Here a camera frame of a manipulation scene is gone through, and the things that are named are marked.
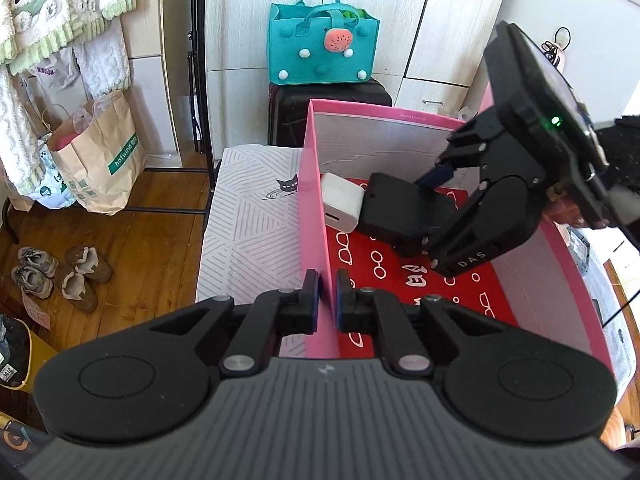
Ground black suitcase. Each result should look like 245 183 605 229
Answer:
267 77 393 149

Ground white plastic bag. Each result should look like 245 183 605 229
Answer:
30 47 83 106

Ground teal felt tote bag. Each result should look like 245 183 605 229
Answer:
269 0 381 85

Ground grey sneaker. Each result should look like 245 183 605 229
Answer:
17 247 61 279
11 265 54 299

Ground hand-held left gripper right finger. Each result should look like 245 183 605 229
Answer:
336 269 506 377

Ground black power adapter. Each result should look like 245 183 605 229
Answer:
359 172 468 257

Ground black clothes rack pole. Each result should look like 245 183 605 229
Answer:
186 0 217 202

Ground pink cardboard box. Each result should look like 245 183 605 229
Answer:
297 99 618 392

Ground fuzzy white pants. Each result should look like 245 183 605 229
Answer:
0 20 132 202

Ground fuzzy white green cardigan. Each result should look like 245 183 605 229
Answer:
0 0 139 67

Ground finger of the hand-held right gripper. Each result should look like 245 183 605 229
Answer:
414 109 516 192
426 162 546 277

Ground brown fleece shoe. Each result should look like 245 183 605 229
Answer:
59 272 99 314
65 246 114 284

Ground brown paper shopping bag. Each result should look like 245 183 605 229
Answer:
47 90 149 217

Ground black hair ties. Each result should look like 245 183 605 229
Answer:
539 27 572 67

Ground white striped bed sheet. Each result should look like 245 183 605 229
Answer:
195 146 322 360

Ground white charger block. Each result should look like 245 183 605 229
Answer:
320 172 369 235

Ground green white printed bag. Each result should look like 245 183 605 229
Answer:
27 150 77 210

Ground red printed box lining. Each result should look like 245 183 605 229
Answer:
327 177 521 361

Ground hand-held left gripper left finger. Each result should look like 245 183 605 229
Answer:
147 269 321 377

